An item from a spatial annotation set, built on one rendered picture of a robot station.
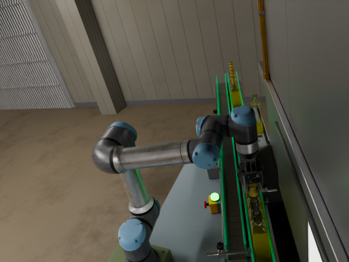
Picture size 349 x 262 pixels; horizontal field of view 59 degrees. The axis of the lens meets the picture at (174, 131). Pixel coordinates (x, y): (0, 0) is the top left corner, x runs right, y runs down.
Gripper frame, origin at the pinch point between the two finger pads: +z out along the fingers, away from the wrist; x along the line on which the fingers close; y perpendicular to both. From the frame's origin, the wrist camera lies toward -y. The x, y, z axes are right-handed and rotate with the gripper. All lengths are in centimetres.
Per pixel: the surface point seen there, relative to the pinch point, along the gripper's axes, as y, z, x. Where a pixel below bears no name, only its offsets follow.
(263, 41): -41, -42, 14
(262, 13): -41, -53, 14
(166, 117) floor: -284, 114, -92
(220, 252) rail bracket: 13.7, 17.9, -15.8
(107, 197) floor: -134, 114, -139
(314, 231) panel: 36.1, -17.1, 11.8
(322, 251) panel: 41.8, -17.1, 11.8
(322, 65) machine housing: 31, -58, 14
